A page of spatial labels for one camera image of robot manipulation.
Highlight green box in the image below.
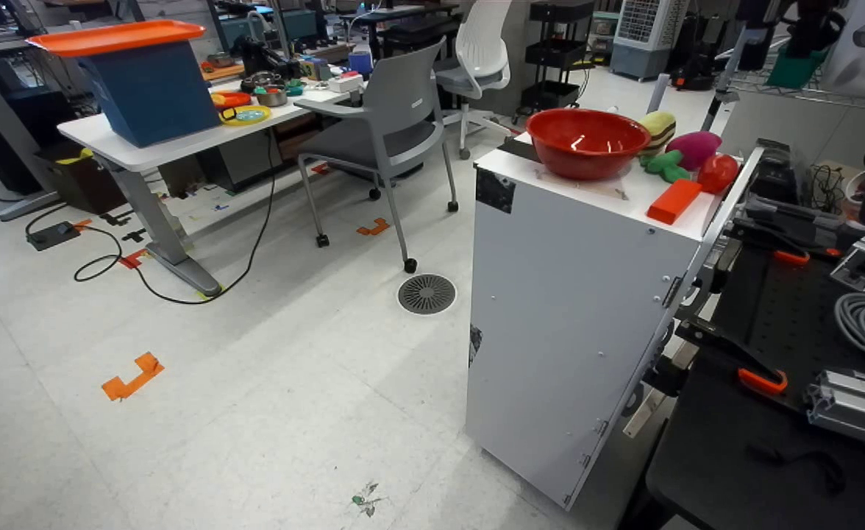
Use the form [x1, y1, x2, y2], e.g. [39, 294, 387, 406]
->
[764, 45, 832, 95]

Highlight black cable bundle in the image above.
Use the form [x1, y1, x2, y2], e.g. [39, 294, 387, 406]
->
[782, 0, 849, 57]

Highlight black power adapter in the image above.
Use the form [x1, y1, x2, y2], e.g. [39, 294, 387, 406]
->
[27, 217, 81, 254]

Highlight black clamp with orange handle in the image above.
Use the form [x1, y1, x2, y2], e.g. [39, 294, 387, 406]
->
[736, 201, 846, 270]
[674, 312, 790, 401]

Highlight red plastic bowl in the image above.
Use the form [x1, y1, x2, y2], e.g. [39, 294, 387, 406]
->
[524, 107, 654, 186]

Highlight white air cooler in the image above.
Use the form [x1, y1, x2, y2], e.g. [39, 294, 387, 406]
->
[608, 0, 690, 83]

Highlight yellow green sponge toy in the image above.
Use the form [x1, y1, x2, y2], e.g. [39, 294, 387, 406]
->
[634, 108, 680, 156]

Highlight round grey floor cover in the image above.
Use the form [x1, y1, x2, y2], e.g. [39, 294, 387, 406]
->
[393, 270, 458, 318]

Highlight black floor cable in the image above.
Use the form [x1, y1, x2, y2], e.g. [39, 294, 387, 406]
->
[71, 145, 278, 309]

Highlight white desk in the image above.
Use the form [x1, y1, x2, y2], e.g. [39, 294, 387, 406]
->
[55, 83, 367, 301]

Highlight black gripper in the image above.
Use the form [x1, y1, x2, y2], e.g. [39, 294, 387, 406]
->
[736, 0, 782, 48]

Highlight white office chair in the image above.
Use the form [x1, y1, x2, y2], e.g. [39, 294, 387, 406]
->
[431, 0, 517, 163]

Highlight black shelf cart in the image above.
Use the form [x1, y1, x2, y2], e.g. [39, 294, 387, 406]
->
[517, 0, 596, 116]

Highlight white cabinet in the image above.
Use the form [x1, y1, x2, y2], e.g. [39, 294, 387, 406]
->
[462, 136, 768, 513]

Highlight grey office chair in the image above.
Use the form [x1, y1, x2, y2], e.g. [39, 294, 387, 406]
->
[293, 38, 462, 278]

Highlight orange tray lid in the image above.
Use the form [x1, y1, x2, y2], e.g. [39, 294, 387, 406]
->
[22, 14, 208, 58]

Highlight orange L-shaped floor tape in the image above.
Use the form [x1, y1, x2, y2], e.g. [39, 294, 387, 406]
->
[100, 350, 168, 404]

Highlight blue storage bin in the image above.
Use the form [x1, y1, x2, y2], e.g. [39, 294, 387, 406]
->
[75, 38, 224, 150]

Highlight purple toy with green leaves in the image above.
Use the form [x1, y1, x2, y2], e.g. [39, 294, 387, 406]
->
[637, 131, 727, 186]

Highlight aluminium extrusion bar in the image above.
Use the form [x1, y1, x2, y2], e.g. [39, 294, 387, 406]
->
[802, 365, 865, 454]

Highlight orange rectangular block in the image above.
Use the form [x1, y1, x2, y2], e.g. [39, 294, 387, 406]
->
[643, 178, 705, 226]

